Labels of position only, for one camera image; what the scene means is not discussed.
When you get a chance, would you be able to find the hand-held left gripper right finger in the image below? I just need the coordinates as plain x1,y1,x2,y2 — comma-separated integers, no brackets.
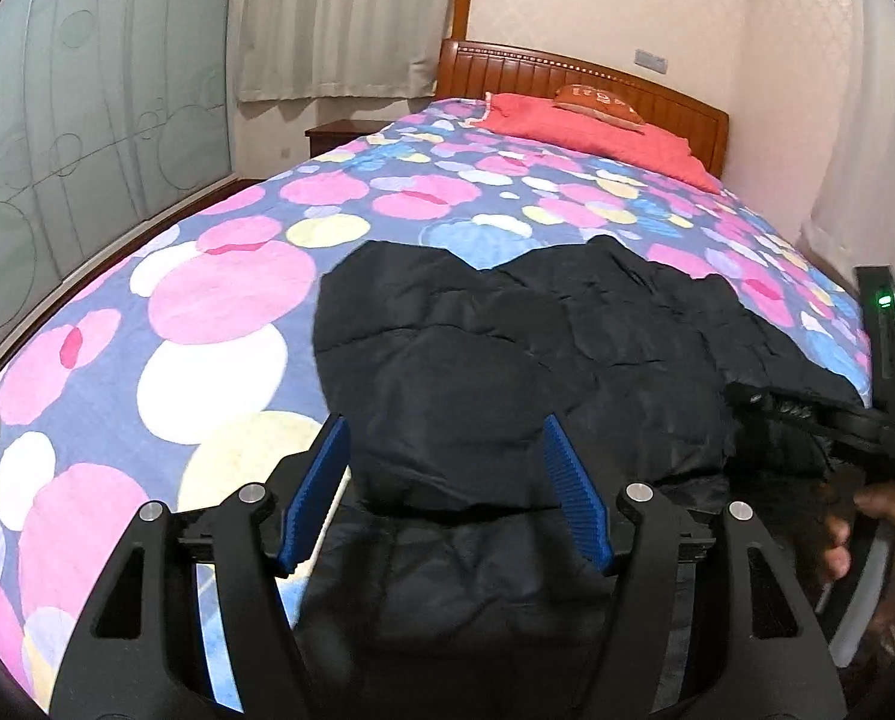
541,412,848,720

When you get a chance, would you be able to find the orange printed cushion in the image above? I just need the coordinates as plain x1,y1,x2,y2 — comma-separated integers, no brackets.
552,84,647,132

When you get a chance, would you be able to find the black puffer jacket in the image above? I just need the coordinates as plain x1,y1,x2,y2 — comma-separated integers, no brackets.
297,235,869,720

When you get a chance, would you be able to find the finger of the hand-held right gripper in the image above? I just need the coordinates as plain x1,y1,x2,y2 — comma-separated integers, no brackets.
725,381,879,452

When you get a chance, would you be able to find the polka dot bedspread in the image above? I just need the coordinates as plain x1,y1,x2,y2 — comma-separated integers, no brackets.
0,94,895,713

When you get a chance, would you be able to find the frosted glass wardrobe door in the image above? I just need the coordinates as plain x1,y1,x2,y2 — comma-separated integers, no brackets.
0,0,238,383

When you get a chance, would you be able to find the wooden headboard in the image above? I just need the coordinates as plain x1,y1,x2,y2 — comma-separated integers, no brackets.
436,39,729,177

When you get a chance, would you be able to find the white curtain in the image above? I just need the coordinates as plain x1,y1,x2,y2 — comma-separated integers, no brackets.
235,0,467,102
800,0,895,301

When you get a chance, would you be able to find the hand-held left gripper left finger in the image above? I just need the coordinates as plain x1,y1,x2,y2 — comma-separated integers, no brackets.
48,412,353,720

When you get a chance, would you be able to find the wooden nightstand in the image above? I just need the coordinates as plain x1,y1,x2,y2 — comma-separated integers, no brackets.
304,118,392,160

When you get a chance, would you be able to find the red pillow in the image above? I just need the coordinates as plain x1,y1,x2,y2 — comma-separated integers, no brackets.
481,92,720,194

